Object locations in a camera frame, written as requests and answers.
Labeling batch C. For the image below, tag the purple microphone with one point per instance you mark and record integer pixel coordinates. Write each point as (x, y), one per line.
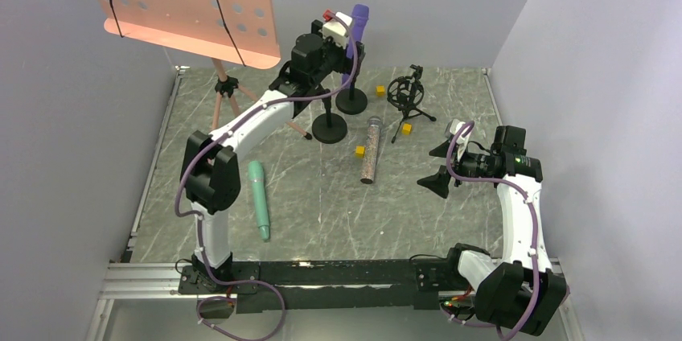
(360, 17)

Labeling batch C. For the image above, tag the black round-base clamp stand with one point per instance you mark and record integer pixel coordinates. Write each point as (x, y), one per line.
(350, 99)

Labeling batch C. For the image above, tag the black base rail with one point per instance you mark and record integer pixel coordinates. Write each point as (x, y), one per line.
(420, 283)

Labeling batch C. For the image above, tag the glitter silver microphone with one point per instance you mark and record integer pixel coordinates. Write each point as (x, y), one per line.
(368, 170)

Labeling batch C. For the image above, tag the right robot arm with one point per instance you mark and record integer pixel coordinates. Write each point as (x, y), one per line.
(520, 292)

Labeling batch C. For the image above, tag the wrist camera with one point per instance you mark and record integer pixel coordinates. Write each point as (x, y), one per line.
(461, 130)
(337, 27)

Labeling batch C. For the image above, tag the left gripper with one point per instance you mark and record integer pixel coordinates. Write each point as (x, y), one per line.
(345, 55)

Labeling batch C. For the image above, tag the yellow cube middle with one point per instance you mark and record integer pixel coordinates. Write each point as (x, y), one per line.
(406, 129)

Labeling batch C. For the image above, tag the black shock mount tripod stand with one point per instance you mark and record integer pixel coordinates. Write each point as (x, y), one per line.
(405, 93)

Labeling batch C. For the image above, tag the yellow cube near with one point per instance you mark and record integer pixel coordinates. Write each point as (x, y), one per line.
(360, 151)

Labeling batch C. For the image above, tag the black round-base clip stand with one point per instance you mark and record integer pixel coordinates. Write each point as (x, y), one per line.
(329, 128)

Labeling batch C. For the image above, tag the pink perforated music stand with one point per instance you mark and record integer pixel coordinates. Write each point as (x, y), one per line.
(235, 31)

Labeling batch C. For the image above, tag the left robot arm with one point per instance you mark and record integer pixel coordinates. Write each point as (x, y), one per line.
(209, 184)

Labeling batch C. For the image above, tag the mint green microphone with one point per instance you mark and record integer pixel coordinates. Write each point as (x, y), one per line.
(257, 181)

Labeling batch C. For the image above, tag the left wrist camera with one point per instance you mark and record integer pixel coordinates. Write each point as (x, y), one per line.
(337, 27)

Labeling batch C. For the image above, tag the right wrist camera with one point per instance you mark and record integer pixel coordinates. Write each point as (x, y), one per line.
(461, 130)

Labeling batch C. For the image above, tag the aluminium table frame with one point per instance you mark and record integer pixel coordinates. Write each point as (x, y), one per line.
(138, 281)

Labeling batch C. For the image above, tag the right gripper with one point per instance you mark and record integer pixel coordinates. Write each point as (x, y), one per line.
(454, 166)

